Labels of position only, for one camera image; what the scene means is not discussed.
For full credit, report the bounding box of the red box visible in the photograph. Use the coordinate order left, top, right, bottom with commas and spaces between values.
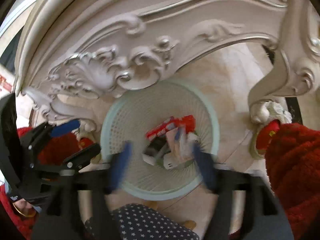
145, 115, 196, 141

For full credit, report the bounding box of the person's left hand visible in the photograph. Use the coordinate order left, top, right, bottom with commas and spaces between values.
13, 198, 37, 218

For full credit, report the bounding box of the star pattern trouser leg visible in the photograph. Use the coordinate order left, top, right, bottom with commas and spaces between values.
85, 203, 201, 240

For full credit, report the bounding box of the red fuzzy sleeve right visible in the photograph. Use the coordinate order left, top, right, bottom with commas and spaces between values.
255, 120, 320, 239

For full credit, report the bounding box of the ornate table frame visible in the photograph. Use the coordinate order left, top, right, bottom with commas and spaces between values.
15, 0, 319, 129

